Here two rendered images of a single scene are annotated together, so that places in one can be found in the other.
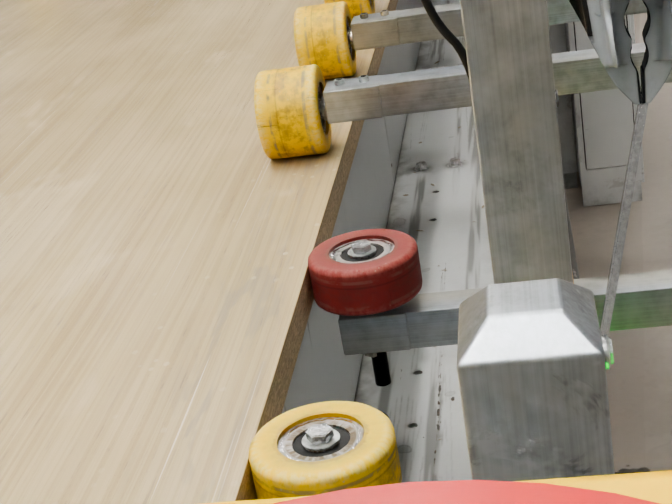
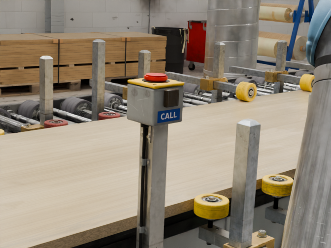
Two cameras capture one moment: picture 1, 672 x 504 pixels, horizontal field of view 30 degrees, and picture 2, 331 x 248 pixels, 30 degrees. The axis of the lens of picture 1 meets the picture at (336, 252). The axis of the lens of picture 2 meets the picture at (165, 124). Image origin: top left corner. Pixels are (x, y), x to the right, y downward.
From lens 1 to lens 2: 1.03 m
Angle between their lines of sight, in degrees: 36
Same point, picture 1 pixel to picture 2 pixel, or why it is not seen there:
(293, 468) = (267, 179)
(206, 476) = not seen: hidden behind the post
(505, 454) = (239, 136)
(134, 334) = (269, 157)
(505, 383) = (240, 127)
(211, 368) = (275, 166)
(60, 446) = not seen: hidden behind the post
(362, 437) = (285, 181)
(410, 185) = not seen: outside the picture
